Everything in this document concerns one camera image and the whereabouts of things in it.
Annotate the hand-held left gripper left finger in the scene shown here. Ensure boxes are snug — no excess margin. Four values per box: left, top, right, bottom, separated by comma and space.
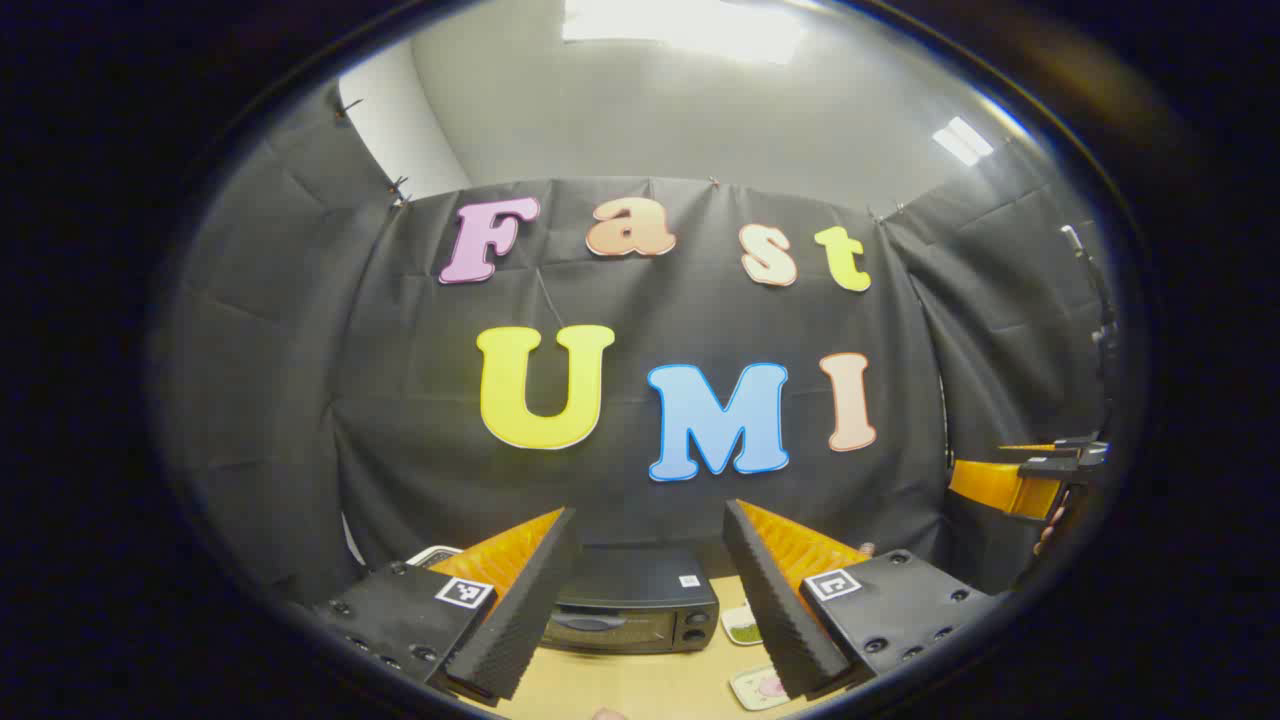
310, 506, 581, 704

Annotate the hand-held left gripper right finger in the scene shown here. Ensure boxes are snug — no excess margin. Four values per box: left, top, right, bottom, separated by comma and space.
722, 498, 1001, 701

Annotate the cream square plate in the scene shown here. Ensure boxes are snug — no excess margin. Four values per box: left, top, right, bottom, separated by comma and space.
728, 665, 793, 713

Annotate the black electric oven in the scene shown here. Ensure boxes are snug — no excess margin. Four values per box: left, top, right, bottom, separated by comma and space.
540, 545, 721, 656

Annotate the white divided plate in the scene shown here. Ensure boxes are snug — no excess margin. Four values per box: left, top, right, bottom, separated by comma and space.
720, 602, 766, 647

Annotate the small ceiling light panel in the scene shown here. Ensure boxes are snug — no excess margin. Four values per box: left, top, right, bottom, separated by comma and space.
932, 116, 996, 167

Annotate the black backdrop cloth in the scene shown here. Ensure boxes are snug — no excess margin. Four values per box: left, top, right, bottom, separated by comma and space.
150, 85, 1126, 611

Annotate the large ceiling light panel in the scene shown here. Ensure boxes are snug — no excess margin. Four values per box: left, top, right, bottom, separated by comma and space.
562, 0, 806, 63

